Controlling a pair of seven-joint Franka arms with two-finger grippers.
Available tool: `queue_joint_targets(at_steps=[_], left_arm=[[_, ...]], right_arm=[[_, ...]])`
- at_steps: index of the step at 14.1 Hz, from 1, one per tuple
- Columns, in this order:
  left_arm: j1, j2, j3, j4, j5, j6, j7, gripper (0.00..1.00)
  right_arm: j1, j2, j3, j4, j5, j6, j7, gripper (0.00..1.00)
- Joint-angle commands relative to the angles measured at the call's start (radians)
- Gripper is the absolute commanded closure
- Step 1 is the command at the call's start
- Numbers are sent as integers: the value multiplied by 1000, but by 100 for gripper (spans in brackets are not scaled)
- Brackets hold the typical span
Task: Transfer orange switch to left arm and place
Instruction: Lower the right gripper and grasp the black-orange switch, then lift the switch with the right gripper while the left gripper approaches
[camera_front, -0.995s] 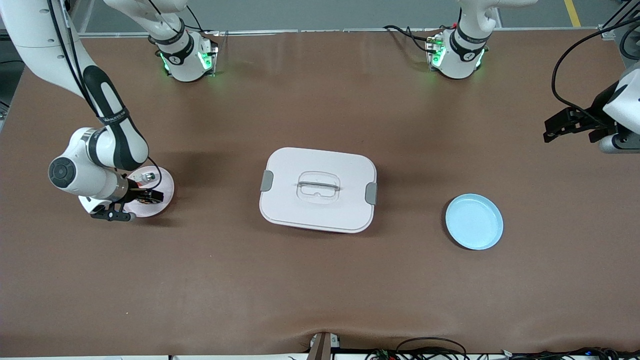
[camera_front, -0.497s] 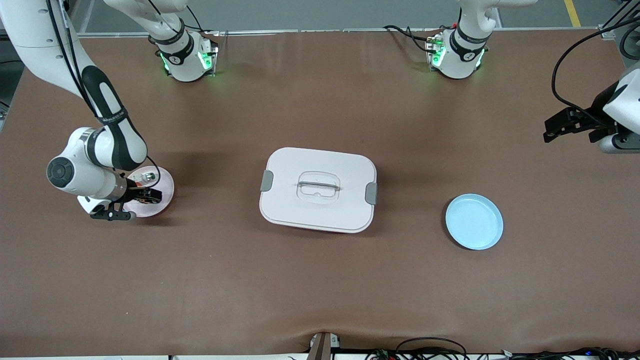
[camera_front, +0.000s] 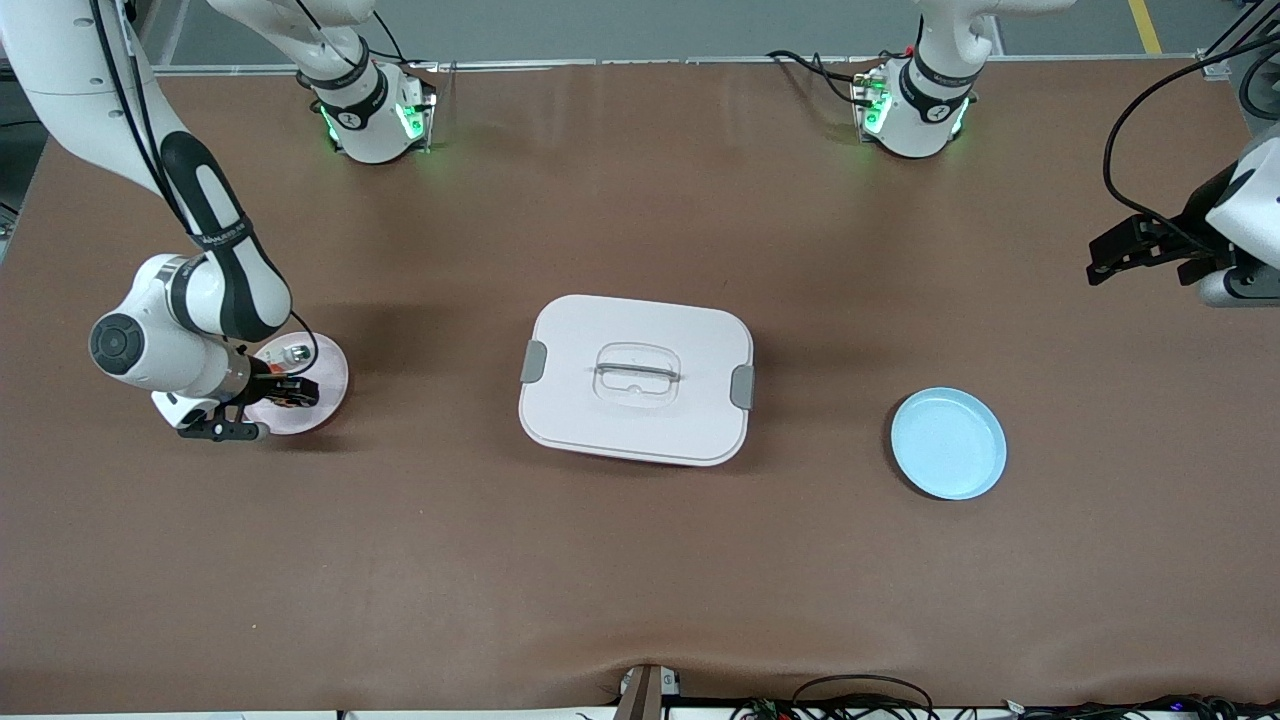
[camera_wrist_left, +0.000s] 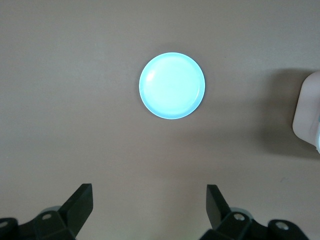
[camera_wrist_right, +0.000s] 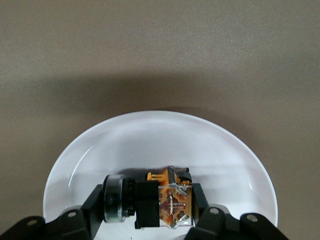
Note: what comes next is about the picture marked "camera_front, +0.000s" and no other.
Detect brown grey mount bracket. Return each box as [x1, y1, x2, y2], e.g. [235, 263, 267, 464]
[615, 664, 683, 720]

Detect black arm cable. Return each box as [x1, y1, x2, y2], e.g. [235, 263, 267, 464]
[88, 0, 321, 379]
[1102, 33, 1280, 253]

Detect black left base cable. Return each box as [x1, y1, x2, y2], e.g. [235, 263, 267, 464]
[766, 48, 873, 107]

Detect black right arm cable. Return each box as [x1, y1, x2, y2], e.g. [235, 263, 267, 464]
[88, 0, 321, 379]

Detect black cable bundle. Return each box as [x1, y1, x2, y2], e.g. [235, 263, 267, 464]
[730, 693, 1280, 720]

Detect looped black cable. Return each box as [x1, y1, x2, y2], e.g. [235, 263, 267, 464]
[790, 674, 937, 720]

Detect light blue round plate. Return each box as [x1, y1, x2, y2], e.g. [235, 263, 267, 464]
[890, 387, 1008, 501]

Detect black right base cable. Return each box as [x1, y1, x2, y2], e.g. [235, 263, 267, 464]
[368, 8, 441, 73]

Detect aluminium frame post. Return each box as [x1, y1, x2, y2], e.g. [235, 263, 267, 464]
[1198, 0, 1280, 81]

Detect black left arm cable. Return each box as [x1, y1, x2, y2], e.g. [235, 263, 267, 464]
[1102, 33, 1280, 253]

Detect brown table mat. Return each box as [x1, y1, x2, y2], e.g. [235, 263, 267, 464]
[0, 58, 1280, 713]

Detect white lidded box grey latches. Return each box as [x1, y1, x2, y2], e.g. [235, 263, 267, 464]
[518, 294, 756, 468]

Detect black base cable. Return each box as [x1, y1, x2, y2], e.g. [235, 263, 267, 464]
[766, 48, 873, 107]
[368, 8, 441, 73]

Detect pink round plate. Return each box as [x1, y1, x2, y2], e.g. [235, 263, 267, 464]
[243, 332, 350, 436]

